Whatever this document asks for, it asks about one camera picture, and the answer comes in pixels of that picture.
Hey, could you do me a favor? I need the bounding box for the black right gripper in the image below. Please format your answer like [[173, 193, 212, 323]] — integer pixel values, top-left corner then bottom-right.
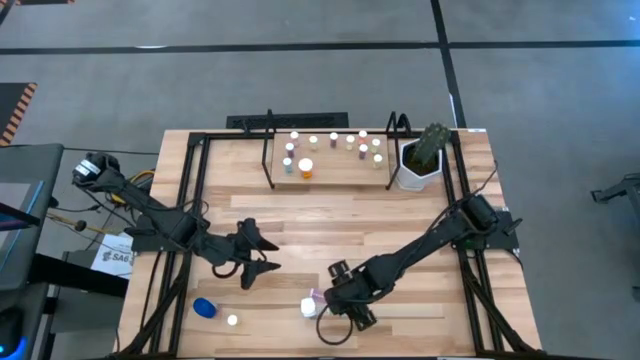
[[323, 258, 390, 332]]

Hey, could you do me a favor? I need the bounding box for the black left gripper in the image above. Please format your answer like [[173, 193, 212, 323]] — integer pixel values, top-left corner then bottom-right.
[[191, 217, 283, 291]]

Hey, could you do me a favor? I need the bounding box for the blue round cap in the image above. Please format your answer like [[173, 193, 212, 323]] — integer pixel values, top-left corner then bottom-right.
[[192, 296, 220, 320]]

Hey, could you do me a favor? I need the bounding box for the white printed paper sheet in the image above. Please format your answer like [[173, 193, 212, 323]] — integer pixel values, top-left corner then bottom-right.
[[89, 231, 135, 280]]

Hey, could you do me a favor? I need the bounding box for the white plant pot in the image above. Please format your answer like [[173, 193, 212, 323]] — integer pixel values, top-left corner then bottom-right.
[[393, 138, 445, 192]]

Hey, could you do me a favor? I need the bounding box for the black perforated plate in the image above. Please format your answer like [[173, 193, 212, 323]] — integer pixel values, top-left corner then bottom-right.
[[225, 111, 350, 131]]

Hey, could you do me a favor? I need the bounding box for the black desk beam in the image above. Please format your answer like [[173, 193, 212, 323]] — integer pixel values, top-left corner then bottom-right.
[[27, 252, 130, 300]]

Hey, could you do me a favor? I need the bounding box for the green cactus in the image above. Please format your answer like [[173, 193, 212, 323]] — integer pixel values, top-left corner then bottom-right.
[[411, 122, 453, 169]]

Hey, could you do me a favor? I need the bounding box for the grey desk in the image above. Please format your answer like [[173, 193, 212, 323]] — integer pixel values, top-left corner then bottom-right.
[[0, 143, 65, 311]]

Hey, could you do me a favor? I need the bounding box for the dark device blue light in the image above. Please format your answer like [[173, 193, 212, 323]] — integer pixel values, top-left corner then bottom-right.
[[0, 305, 27, 360]]

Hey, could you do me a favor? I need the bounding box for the hazard striped floor mat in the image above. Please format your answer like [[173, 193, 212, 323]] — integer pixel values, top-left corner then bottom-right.
[[0, 81, 39, 147]]

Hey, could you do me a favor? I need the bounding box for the black metal stand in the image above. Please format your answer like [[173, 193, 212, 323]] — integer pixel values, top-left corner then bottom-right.
[[589, 172, 640, 207]]

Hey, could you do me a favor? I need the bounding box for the black aluminium table frame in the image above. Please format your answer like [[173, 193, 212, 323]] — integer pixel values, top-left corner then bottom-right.
[[115, 129, 546, 360]]

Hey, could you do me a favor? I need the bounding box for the wooden shelf black frame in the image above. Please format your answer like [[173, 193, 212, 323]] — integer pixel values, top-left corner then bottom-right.
[[258, 108, 412, 192]]

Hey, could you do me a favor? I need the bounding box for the yellow cable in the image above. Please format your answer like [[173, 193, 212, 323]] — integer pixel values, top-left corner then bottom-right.
[[47, 169, 157, 236]]

